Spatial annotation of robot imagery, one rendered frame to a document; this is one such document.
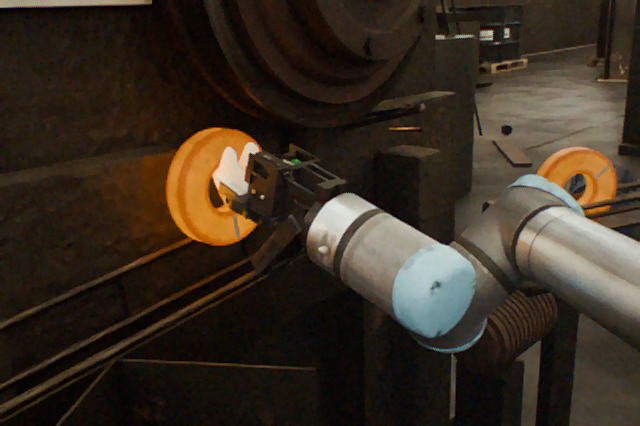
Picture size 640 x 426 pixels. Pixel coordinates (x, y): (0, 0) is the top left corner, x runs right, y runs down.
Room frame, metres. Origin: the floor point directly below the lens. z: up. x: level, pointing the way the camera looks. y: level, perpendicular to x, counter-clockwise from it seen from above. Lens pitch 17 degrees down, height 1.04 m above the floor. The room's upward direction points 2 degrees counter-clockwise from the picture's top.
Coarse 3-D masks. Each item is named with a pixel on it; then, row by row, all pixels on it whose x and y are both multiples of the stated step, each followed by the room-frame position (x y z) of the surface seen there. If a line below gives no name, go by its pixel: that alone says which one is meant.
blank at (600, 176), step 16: (560, 160) 1.18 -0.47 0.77; (576, 160) 1.18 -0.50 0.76; (592, 160) 1.19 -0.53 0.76; (608, 160) 1.20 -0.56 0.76; (544, 176) 1.18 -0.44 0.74; (560, 176) 1.18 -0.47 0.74; (592, 176) 1.19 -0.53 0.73; (608, 176) 1.19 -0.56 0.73; (592, 192) 1.20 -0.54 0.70; (608, 192) 1.20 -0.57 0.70; (608, 208) 1.20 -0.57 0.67
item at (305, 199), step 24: (264, 168) 0.76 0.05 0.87; (288, 168) 0.74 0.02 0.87; (312, 168) 0.76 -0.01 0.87; (264, 192) 0.75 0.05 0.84; (288, 192) 0.75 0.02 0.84; (312, 192) 0.72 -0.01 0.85; (336, 192) 0.72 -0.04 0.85; (264, 216) 0.75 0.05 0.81; (288, 216) 0.75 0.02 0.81; (312, 216) 0.70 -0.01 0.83
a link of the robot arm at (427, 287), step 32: (352, 224) 0.66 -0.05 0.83; (384, 224) 0.65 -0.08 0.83; (352, 256) 0.64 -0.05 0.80; (384, 256) 0.62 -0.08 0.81; (416, 256) 0.61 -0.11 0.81; (448, 256) 0.61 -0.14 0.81; (352, 288) 0.65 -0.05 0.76; (384, 288) 0.61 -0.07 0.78; (416, 288) 0.59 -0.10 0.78; (448, 288) 0.60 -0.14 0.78; (416, 320) 0.59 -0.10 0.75; (448, 320) 0.61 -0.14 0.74
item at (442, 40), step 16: (448, 48) 3.59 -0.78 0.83; (464, 48) 3.64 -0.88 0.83; (448, 64) 3.59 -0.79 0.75; (464, 64) 3.64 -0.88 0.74; (448, 80) 3.59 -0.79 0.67; (464, 80) 3.64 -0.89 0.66; (464, 96) 3.64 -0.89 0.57; (464, 112) 3.65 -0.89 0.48; (464, 128) 3.65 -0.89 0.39; (464, 144) 3.65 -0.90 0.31; (464, 160) 3.66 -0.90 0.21; (464, 176) 3.66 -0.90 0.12; (464, 192) 3.66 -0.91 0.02
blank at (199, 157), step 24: (192, 144) 0.83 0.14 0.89; (216, 144) 0.84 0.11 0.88; (240, 144) 0.87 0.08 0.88; (192, 168) 0.81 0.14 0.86; (216, 168) 0.84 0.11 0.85; (168, 192) 0.81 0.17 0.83; (192, 192) 0.81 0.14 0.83; (192, 216) 0.81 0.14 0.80; (216, 216) 0.83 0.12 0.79; (240, 216) 0.86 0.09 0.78; (216, 240) 0.83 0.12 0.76
